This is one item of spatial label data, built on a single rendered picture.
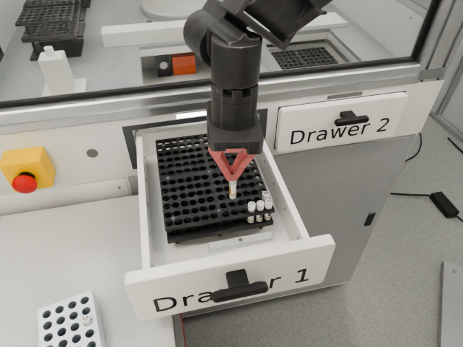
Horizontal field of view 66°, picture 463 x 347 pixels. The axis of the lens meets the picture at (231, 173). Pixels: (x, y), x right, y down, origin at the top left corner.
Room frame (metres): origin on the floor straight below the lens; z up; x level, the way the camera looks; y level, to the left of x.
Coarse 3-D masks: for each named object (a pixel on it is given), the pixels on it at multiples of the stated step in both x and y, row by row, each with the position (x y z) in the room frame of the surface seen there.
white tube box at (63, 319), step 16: (64, 304) 0.26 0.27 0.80; (80, 304) 0.26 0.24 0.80; (96, 304) 0.27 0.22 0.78; (48, 320) 0.24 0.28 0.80; (64, 320) 0.24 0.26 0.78; (80, 320) 0.24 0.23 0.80; (96, 320) 0.24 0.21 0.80; (48, 336) 0.22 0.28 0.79; (64, 336) 0.21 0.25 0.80; (80, 336) 0.22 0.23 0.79; (96, 336) 0.21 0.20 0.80
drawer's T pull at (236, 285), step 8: (232, 272) 0.25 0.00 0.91; (240, 272) 0.25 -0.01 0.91; (232, 280) 0.24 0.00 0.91; (240, 280) 0.24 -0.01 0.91; (248, 280) 0.24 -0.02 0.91; (232, 288) 0.23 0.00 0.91; (240, 288) 0.23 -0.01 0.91; (248, 288) 0.23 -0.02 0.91; (256, 288) 0.23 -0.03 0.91; (264, 288) 0.23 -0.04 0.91; (216, 296) 0.22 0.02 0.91; (224, 296) 0.22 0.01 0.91; (232, 296) 0.22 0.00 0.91; (240, 296) 0.22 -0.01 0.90
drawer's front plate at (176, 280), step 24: (312, 240) 0.29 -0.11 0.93; (168, 264) 0.25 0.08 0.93; (192, 264) 0.25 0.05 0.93; (216, 264) 0.25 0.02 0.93; (240, 264) 0.26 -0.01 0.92; (264, 264) 0.27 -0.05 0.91; (288, 264) 0.27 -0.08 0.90; (312, 264) 0.28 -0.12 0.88; (144, 288) 0.23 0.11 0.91; (168, 288) 0.24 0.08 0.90; (192, 288) 0.24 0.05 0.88; (216, 288) 0.25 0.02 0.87; (288, 288) 0.28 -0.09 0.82; (144, 312) 0.23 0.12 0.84; (168, 312) 0.24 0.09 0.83
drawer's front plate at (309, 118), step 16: (368, 96) 0.66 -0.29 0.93; (384, 96) 0.66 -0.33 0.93; (400, 96) 0.67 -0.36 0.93; (288, 112) 0.61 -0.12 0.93; (304, 112) 0.62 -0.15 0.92; (320, 112) 0.63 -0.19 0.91; (336, 112) 0.63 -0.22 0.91; (368, 112) 0.65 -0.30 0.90; (384, 112) 0.66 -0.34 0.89; (400, 112) 0.67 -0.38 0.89; (288, 128) 0.61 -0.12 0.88; (304, 128) 0.62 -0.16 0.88; (320, 128) 0.63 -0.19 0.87; (336, 128) 0.64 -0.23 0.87; (352, 128) 0.64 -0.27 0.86; (368, 128) 0.65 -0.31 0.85; (384, 128) 0.66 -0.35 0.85; (288, 144) 0.61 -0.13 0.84; (304, 144) 0.62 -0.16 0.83; (320, 144) 0.63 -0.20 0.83
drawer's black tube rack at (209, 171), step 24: (168, 144) 0.54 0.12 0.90; (192, 144) 0.54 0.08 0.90; (168, 168) 0.50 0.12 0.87; (192, 168) 0.47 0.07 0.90; (216, 168) 0.47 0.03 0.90; (168, 192) 0.41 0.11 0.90; (192, 192) 0.41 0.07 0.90; (216, 192) 0.41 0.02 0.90; (240, 192) 0.41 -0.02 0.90; (168, 216) 0.38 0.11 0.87; (216, 216) 0.38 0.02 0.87; (264, 216) 0.38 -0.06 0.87; (168, 240) 0.33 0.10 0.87
